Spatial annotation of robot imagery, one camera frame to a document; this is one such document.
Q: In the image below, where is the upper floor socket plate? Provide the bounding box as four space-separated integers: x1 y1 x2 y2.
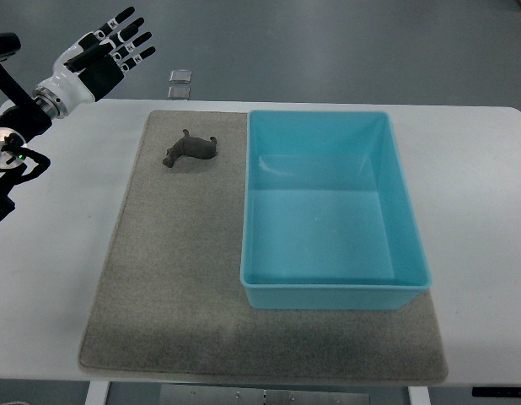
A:
169 69 192 84

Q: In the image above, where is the white right table leg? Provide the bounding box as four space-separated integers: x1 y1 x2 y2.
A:
408 386 432 405

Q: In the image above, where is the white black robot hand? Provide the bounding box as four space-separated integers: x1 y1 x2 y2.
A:
33 6 155 119

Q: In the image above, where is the grey felt mat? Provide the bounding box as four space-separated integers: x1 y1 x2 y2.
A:
78 111 448 385

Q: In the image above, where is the blue plastic box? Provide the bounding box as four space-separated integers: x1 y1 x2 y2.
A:
240 110 431 311

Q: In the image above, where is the metal table crossbar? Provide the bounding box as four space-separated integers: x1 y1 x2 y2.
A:
158 385 371 405

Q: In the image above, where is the white table leg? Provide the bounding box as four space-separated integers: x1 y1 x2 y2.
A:
408 386 432 405
84 381 110 405

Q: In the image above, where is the black table control panel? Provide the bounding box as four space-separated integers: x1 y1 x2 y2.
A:
471 386 521 398

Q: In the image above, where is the white left table leg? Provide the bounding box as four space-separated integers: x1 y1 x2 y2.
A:
84 381 110 405

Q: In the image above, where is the brown toy hippo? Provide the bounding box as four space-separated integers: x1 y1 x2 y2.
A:
162 129 218 168

